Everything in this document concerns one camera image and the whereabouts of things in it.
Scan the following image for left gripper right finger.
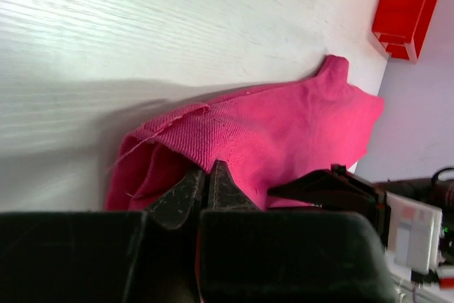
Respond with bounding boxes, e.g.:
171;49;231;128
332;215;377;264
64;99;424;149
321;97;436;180
198;161;397;302

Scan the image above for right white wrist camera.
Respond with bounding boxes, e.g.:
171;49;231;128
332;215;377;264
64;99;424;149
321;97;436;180
385;192;443;278

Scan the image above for red plastic tray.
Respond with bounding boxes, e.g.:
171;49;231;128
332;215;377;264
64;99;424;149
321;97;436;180
372;0;438;62

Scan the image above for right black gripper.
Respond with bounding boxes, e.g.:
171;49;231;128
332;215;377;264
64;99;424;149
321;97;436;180
267;165;453;243

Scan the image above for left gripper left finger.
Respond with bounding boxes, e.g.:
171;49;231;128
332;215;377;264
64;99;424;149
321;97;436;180
1;170;206;302

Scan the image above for pink trousers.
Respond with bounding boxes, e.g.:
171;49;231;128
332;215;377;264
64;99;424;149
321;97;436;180
104;53;386;303

